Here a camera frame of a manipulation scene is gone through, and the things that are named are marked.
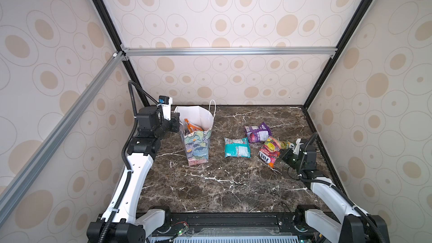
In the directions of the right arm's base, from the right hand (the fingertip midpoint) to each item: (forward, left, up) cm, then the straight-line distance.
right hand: (286, 149), depth 87 cm
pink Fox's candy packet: (0, +8, -3) cm, 8 cm away
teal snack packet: (+4, +25, -5) cm, 26 cm away
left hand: (+2, +50, +24) cm, 55 cm away
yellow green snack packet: (+7, -2, -7) cm, 10 cm away
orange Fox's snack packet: (+6, +50, +9) cm, 51 cm away
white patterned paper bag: (+12, +49, +4) cm, 51 cm away
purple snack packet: (+13, +13, -5) cm, 19 cm away
